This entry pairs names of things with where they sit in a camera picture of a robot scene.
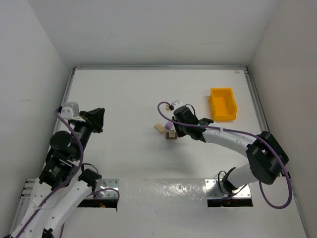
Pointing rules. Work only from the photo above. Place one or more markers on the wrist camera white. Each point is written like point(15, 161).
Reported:
point(70, 111)
point(177, 104)

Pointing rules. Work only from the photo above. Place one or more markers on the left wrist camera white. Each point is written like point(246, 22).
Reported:
point(70, 111)

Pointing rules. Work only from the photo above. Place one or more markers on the metal base plate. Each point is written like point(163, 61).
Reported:
point(106, 189)
point(215, 190)

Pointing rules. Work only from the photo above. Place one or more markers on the yellow plastic bin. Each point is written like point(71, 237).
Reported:
point(223, 105)

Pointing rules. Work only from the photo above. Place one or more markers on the beige flat wood plank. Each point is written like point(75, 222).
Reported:
point(160, 128)

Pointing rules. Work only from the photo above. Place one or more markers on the purple cube block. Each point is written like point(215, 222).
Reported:
point(168, 125)

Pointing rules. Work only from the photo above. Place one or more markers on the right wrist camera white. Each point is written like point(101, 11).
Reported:
point(177, 104)

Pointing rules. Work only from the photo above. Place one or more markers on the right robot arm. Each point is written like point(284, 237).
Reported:
point(262, 165)

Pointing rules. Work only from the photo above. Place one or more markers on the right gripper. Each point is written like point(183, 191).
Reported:
point(177, 115)

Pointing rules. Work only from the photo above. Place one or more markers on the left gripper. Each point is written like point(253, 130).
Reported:
point(89, 121)

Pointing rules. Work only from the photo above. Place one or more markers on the brown rectangular wood block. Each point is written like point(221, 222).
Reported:
point(166, 136)

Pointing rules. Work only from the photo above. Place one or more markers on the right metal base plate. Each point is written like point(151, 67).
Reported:
point(215, 190)

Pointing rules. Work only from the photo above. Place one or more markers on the small patterned wood block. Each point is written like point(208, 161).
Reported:
point(168, 107)

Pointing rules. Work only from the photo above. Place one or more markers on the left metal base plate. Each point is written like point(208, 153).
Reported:
point(106, 189)

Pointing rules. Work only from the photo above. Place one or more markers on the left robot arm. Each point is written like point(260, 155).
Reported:
point(63, 182)

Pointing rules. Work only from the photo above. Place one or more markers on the beige cube with holes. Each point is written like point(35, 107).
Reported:
point(172, 133)

